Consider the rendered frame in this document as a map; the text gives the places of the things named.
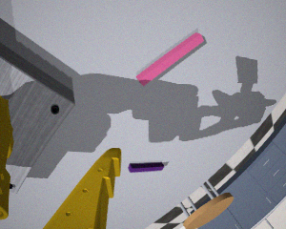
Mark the pink rod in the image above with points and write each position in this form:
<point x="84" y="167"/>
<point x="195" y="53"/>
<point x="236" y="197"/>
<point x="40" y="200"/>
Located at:
<point x="169" y="58"/>

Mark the purple rod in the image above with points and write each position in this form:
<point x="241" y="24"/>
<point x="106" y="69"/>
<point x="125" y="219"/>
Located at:
<point x="145" y="167"/>

